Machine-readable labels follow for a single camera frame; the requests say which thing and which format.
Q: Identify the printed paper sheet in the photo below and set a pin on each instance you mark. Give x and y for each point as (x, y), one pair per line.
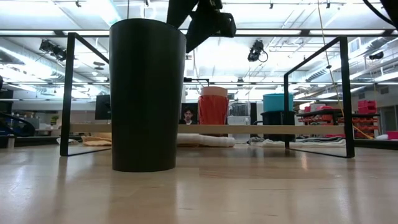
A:
(205, 140)

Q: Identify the blue plastic mug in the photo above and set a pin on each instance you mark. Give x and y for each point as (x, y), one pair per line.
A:
(277, 102)

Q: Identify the person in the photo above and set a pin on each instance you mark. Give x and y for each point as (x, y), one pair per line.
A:
(188, 115)

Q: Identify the dark navy enamel mug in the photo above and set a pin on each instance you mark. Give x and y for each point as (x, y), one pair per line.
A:
(276, 118)

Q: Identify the white striped towel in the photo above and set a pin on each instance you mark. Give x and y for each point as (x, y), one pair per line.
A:
(280, 143)

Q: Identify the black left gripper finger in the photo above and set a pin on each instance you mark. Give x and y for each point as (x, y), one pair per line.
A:
(182, 12)
(208, 21)

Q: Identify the red parts bin rack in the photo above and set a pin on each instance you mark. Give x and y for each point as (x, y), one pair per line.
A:
(367, 107)

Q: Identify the wooden shelf black metal frame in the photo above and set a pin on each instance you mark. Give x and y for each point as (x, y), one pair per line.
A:
(248, 129)

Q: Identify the orange faceted tumbler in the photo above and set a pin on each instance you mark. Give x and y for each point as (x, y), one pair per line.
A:
(214, 110)

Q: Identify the black curved chair back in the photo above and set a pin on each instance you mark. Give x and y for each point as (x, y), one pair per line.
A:
(21, 123)

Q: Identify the black monitor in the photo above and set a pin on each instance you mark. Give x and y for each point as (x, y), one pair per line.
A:
(102, 107)

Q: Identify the black ceiling spotlight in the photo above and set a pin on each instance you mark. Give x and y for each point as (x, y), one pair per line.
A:
(53, 49)
(376, 55)

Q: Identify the black plastic tumbler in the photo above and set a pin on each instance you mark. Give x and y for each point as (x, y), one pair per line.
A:
(146, 93)

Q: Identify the black overhead camera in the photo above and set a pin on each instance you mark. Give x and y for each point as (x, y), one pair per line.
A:
(255, 51)

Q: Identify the pink box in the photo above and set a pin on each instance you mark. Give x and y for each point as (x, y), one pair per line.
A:
(392, 135)

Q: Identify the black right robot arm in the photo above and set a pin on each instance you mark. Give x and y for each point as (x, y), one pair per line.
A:
(391, 7)

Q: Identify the yellow cloth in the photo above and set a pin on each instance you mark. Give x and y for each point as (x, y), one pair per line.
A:
(96, 140)

